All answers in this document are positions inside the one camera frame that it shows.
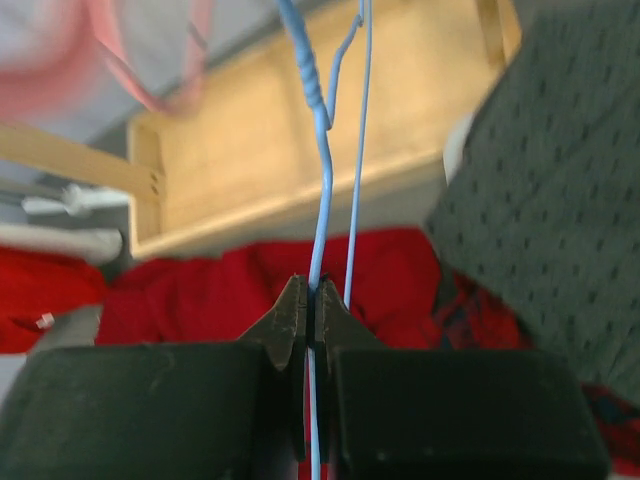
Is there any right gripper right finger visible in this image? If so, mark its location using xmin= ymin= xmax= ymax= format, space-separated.
xmin=310 ymin=276 xmax=385 ymax=463

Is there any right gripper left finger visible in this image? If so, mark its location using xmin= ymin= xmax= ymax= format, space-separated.
xmin=240 ymin=275 xmax=307 ymax=461

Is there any blue wire hanger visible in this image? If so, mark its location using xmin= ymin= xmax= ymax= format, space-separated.
xmin=277 ymin=0 xmax=375 ymax=480

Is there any pink hanger right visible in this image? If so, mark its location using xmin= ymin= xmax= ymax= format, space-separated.
xmin=1 ymin=1 xmax=214 ymax=120

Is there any red plaid garment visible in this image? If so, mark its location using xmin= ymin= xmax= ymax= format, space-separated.
xmin=432 ymin=272 xmax=640 ymax=480

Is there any wooden clothes rack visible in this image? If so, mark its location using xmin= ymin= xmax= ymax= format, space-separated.
xmin=1 ymin=1 xmax=521 ymax=259

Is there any grey dotted garment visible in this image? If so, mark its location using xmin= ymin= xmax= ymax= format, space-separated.
xmin=428 ymin=1 xmax=639 ymax=403

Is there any bright red hung garment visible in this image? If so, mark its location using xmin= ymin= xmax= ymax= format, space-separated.
xmin=1 ymin=247 xmax=107 ymax=354

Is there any metal clothes rack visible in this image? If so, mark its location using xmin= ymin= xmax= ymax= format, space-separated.
xmin=1 ymin=179 xmax=129 ymax=266

